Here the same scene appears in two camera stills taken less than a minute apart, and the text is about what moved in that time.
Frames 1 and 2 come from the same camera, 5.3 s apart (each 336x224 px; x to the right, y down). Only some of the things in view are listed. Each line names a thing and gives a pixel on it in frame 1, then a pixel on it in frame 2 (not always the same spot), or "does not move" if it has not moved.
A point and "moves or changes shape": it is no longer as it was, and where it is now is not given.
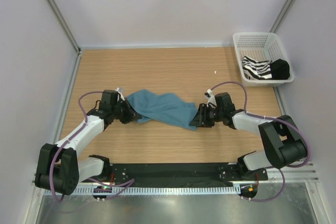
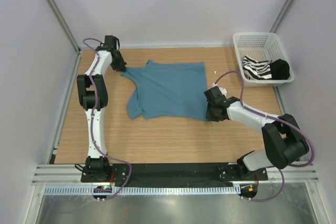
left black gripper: x=131 y=116 to x=121 y=67
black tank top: x=280 y=70 does not move
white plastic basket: x=262 y=60 does not move
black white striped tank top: x=253 y=70 does not move
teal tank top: x=166 y=108 moves or changes shape
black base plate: x=179 y=173 does not move
